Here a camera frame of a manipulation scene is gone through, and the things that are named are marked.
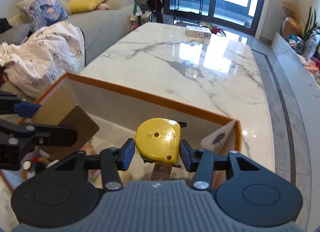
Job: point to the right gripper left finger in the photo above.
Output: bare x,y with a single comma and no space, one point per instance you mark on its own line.
113,160

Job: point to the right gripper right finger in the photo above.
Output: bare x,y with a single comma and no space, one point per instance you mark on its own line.
201,163

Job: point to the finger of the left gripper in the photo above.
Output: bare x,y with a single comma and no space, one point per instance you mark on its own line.
26,109

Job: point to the white lotion tube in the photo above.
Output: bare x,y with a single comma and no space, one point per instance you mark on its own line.
217,140

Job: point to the brown white plush bear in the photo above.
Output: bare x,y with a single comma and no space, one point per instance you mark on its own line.
31,168

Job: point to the brown card box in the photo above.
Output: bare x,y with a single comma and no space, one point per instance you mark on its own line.
161,173

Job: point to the yellow tape measure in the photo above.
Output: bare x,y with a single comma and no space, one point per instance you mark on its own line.
158,141

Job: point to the large orange cardboard box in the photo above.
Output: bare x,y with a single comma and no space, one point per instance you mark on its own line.
108,114

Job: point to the white floral blanket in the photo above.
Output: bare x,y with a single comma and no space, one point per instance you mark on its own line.
44,57

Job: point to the blue floral cushion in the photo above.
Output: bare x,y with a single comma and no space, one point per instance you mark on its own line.
43,13

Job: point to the grey sofa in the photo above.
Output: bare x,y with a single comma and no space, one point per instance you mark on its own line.
101,29

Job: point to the yellow cushion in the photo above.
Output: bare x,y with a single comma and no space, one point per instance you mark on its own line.
80,6

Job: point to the white flat box on table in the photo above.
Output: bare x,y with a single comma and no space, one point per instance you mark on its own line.
196,31

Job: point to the gold vase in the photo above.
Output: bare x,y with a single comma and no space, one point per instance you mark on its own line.
290,26

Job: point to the green potted plant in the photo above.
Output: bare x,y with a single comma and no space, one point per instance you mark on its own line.
311,30

